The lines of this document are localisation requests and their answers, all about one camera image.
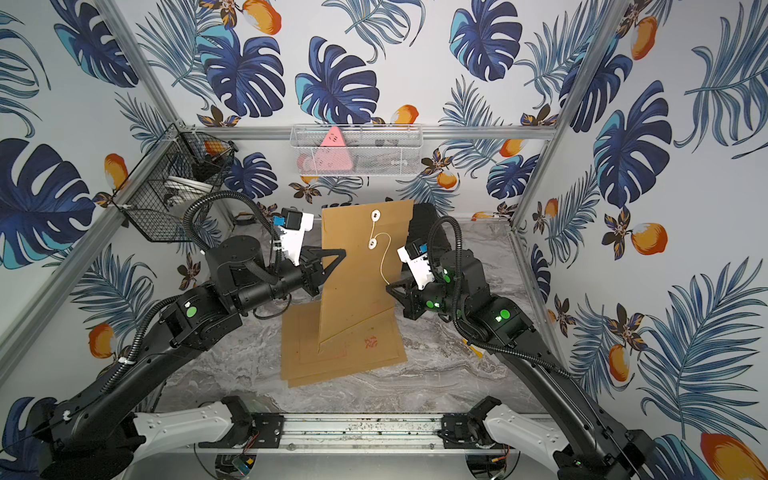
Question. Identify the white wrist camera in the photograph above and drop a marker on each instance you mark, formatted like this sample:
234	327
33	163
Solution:
291	226
415	256

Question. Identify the pink triangular item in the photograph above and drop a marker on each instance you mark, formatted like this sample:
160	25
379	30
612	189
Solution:
332	156

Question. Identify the white work glove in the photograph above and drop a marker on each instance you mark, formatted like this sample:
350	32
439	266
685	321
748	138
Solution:
478	352

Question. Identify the black plastic tool case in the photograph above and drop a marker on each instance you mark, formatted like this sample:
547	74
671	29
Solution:
423	218

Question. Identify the brown kraft file bag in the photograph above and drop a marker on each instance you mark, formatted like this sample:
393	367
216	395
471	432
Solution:
370	235

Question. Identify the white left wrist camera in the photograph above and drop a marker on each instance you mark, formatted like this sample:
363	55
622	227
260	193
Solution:
291	226

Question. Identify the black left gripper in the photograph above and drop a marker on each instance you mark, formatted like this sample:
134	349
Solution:
309	274

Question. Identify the black wire basket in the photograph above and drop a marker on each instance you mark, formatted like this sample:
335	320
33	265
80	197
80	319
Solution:
179	167

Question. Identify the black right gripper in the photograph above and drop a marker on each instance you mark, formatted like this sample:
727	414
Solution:
409	295

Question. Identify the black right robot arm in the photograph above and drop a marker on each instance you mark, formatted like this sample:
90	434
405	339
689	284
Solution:
497	325

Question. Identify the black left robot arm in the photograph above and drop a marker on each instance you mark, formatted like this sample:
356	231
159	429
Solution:
94	434

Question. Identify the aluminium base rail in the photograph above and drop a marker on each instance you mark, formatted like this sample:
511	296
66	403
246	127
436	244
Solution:
212	427

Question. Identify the brown file bag stack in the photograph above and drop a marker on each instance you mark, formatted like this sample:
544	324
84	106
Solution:
375	343

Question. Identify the clear wall shelf basket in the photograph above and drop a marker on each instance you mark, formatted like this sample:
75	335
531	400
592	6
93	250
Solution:
376	149

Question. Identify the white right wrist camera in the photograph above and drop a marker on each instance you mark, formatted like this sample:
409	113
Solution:
415	256

